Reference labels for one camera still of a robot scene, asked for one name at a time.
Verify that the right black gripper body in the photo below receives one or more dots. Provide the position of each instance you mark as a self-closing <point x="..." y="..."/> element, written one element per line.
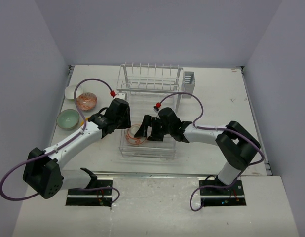
<point x="159" y="127"/>

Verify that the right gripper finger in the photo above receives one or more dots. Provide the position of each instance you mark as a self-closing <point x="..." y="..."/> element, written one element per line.
<point x="143" y="130"/>
<point x="156" y="137"/>

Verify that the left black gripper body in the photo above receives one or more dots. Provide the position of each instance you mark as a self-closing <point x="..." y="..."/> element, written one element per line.
<point x="118" y="121"/>

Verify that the orange white upturned bowl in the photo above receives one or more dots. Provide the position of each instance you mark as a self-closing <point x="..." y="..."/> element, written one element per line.
<point x="130" y="136"/>

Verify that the blue zigzag patterned bowl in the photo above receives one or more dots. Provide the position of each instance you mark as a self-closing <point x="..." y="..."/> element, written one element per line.
<point x="87" y="101"/>

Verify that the mint green bowl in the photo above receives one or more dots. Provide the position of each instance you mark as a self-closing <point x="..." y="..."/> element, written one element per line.
<point x="68" y="119"/>

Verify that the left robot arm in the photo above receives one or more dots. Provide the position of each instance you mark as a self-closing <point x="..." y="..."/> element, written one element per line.
<point x="44" y="171"/>

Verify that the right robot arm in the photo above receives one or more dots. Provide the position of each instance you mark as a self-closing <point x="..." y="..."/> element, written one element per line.
<point x="237" y="145"/>

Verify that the grey cutlery holder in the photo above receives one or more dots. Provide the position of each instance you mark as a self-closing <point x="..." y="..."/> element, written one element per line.
<point x="189" y="84"/>

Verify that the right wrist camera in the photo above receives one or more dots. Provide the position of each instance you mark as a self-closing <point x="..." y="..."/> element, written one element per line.
<point x="157" y="107"/>

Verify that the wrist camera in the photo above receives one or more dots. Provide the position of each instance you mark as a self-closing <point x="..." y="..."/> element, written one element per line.
<point x="157" y="107"/>
<point x="122" y="96"/>

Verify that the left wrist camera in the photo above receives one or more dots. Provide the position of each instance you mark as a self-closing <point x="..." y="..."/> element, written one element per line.
<point x="122" y="96"/>

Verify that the white wire dish rack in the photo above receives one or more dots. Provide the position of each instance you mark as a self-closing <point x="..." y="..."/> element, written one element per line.
<point x="144" y="86"/>

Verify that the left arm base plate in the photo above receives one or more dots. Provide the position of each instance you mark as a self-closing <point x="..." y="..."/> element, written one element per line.
<point x="101" y="198"/>

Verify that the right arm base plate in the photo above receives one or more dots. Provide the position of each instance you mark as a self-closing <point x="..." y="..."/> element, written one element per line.
<point x="234" y="196"/>

